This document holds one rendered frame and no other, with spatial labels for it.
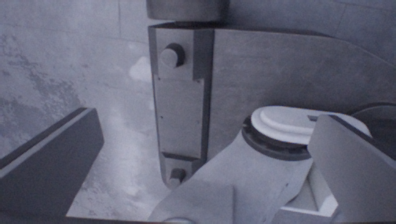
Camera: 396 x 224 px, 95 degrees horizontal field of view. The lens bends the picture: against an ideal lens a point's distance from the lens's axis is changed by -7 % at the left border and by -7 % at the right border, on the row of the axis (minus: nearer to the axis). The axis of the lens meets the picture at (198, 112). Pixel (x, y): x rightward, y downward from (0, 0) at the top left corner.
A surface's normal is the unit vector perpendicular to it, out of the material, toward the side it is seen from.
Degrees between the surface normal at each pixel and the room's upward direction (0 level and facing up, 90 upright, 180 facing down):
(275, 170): 90
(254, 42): 0
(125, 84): 0
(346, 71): 0
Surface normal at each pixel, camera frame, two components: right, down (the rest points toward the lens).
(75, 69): -0.21, 0.47
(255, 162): 0.03, -0.88
